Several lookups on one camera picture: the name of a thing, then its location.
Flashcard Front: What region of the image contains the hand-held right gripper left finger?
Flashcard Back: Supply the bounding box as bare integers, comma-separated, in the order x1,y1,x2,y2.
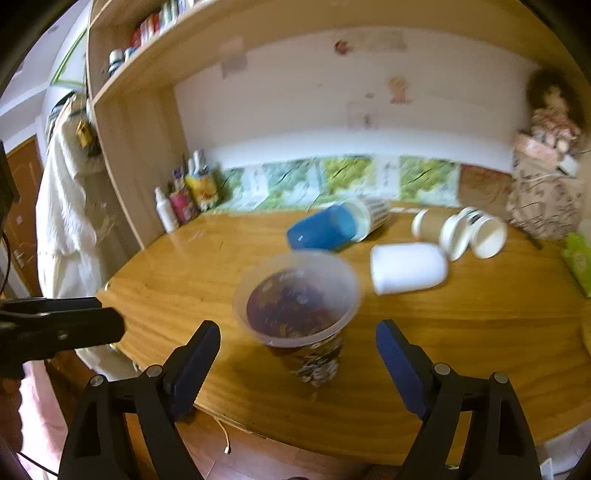
58,320,221,480

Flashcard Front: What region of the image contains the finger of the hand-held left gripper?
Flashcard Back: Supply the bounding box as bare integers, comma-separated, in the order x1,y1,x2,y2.
0,298,126,379

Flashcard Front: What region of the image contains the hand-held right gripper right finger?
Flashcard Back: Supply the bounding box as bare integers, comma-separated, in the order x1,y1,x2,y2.
375,319,543,480

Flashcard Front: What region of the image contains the patterned clear plastic cup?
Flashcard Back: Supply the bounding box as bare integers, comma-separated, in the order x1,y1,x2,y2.
232,250,361,388

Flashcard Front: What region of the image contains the large white foam cup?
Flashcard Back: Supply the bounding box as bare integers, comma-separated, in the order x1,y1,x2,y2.
370,243,450,296

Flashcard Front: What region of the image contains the white cup with dark print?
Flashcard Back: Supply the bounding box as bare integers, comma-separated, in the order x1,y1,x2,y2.
438,207,486,262

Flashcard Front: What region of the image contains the brown paper cup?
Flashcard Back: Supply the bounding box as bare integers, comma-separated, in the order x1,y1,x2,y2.
411,209,455,244

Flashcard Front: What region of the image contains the striped white paper cup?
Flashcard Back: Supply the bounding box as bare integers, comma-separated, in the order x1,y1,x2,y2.
349,198,391,243

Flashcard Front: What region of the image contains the blue plastic cup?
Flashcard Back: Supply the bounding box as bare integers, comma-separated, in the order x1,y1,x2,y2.
286,203,357,253

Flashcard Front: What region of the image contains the brown wooden door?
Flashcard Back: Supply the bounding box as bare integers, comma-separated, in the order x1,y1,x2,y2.
0,136,47,298

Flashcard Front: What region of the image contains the white hanging garment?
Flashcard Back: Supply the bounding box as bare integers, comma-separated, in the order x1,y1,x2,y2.
36,91,141,372

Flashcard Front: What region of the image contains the yellow hanging tag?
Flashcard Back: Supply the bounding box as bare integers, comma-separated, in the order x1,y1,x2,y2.
75,116,94,149

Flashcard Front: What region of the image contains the wooden shelf unit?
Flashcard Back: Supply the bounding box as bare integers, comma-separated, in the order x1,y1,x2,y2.
86,0,546,252

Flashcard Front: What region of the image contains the white spray bottle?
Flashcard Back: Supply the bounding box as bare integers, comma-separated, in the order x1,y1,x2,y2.
154,186,179,234

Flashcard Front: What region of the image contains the pink packet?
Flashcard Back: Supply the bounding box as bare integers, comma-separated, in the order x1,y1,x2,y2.
169,184,200,225

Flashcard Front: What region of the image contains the yellow packet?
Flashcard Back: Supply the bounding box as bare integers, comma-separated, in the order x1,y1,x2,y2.
184,167,221,214

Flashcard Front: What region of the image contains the green packet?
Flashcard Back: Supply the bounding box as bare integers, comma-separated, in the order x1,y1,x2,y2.
560,232,591,297

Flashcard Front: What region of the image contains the row of books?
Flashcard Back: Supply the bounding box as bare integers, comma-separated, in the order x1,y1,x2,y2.
129,0,197,49

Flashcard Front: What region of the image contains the doll in floral dress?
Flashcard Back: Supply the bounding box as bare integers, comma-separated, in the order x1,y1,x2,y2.
506,68,588,241

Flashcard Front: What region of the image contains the white cable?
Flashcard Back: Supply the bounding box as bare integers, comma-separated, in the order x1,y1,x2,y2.
213,414,232,455

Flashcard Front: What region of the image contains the green patterned wall sheet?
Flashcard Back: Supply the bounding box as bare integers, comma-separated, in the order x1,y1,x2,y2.
216,154,462,212

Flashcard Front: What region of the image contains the cartoon wall sticker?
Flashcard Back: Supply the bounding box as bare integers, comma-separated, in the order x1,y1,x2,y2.
388,76,414,106

